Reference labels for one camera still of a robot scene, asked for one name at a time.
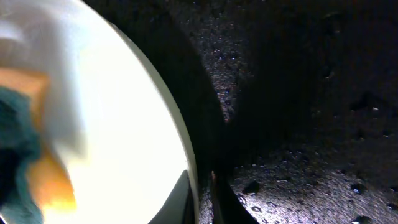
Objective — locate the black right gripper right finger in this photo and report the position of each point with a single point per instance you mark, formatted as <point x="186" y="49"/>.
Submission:
<point x="227" y="209"/>

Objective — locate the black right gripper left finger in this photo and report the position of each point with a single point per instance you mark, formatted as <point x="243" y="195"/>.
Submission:
<point x="179" y="206"/>

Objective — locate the mint green plate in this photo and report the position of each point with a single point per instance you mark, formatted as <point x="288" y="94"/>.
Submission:
<point x="109" y="118"/>

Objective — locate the green and yellow sponge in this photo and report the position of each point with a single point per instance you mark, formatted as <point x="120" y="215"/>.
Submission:
<point x="34" y="186"/>

